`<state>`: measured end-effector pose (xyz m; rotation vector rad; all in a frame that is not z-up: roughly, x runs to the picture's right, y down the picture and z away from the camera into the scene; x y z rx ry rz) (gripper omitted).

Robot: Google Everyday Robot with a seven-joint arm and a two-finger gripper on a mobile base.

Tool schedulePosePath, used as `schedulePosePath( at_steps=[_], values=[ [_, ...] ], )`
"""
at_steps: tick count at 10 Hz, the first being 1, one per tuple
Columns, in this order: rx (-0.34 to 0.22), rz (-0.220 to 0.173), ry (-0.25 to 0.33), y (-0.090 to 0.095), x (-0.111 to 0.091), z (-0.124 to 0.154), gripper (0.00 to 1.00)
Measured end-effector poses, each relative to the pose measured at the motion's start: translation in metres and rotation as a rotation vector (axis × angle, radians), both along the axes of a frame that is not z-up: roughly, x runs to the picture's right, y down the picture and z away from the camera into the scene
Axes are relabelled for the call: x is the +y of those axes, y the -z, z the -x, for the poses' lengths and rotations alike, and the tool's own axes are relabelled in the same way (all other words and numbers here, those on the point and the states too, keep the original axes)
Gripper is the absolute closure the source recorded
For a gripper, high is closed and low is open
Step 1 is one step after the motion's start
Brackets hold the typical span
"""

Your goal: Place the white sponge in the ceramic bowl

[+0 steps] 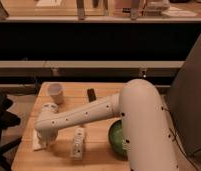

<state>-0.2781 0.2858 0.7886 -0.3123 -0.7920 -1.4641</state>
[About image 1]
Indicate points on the green ceramic bowl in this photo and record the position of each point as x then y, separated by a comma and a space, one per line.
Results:
116, 140

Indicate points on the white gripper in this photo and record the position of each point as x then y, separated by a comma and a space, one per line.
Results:
47, 137

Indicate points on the black rectangular bar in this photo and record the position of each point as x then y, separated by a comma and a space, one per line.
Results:
91, 94

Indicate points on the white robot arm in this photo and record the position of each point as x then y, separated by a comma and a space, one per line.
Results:
144, 124

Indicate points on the white paper cup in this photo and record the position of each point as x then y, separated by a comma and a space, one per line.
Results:
55, 91

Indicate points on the black chair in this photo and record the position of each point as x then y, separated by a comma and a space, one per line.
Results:
7, 119

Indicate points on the grey panel at right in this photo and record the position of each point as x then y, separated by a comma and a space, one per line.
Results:
184, 101

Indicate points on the white remote controller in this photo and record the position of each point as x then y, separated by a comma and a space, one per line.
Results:
78, 144

